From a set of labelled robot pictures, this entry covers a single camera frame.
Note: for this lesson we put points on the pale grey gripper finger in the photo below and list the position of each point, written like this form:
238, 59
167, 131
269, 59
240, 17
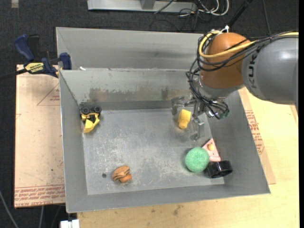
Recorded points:
198, 130
175, 103

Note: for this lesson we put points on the yellow toy block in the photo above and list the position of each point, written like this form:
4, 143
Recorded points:
184, 119

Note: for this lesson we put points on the pink triangular toy piece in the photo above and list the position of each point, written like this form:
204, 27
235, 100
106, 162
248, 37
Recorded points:
213, 152

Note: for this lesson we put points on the green fuzzy ball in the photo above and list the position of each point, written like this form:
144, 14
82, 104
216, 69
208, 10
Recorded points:
197, 159

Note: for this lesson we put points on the grey metal bin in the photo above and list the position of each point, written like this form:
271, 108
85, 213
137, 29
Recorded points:
142, 146

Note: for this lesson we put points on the yellow toy truck black wheels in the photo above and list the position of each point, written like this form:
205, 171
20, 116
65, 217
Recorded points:
90, 117

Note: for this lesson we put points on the orange brown striped toy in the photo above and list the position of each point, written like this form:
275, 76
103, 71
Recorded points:
121, 174

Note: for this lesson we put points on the brown cardboard board red print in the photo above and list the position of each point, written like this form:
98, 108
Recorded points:
38, 136

